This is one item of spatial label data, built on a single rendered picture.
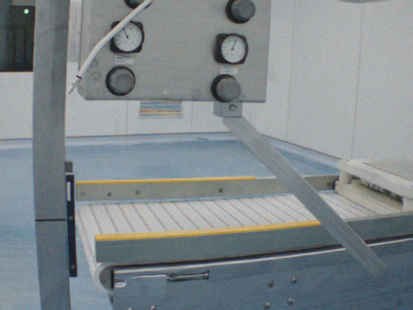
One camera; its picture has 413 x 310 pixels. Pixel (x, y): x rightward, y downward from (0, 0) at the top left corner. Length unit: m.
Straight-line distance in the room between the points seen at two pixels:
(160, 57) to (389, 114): 4.41
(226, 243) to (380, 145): 4.37
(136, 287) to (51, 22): 0.46
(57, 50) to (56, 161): 0.19
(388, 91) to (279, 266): 4.26
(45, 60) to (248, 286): 0.49
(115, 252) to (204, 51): 0.27
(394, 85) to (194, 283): 4.30
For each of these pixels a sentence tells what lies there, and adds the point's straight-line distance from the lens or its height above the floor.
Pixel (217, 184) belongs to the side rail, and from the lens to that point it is 0.95.
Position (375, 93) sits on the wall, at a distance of 5.05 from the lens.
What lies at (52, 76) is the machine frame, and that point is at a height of 1.04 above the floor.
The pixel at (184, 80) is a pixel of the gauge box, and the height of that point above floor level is 1.05.
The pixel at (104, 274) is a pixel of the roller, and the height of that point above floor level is 0.80.
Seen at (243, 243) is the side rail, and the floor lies 0.84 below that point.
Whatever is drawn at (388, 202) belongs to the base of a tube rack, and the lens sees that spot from 0.95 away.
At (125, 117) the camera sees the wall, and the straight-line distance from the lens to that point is 6.00.
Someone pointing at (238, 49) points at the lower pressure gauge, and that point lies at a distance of 0.59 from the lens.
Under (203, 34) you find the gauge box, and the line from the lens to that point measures 0.58.
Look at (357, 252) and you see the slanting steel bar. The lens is 0.67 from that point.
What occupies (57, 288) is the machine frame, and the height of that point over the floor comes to 0.64.
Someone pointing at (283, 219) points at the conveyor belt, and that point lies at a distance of 0.86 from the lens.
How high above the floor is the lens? 1.08
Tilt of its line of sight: 11 degrees down
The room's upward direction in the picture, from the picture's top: 3 degrees clockwise
